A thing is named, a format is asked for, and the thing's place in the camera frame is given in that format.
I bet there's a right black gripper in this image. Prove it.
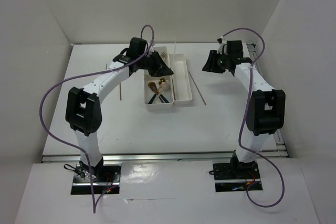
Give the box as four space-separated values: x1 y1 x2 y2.
202 49 231 73

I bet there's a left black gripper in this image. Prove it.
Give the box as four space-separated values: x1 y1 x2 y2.
137 50 173 77

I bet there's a gold fork green handle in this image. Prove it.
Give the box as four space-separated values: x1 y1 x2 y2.
161 52 167 60

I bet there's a gold spoon green handle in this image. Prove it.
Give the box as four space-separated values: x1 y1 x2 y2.
148 82 159 104
158 78 170 103

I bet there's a silver metal chopstick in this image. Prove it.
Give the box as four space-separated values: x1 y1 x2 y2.
188 71 207 105

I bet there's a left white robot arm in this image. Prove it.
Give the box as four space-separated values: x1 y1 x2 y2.
65 37 173 182

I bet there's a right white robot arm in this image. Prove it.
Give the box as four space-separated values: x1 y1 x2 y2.
202 38 286 179

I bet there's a large white divided tray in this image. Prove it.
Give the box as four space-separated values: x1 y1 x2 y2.
143 46 175 113

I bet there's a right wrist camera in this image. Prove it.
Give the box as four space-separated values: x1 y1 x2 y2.
217 36 227 54

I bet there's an aluminium rail front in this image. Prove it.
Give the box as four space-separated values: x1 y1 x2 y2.
41 151 288 164

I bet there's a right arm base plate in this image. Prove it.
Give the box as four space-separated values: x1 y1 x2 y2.
208 163 263 193

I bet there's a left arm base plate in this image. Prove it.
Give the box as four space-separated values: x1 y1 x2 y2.
64 164 121 195

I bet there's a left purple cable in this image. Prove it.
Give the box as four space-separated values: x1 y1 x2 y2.
39 25 155 214

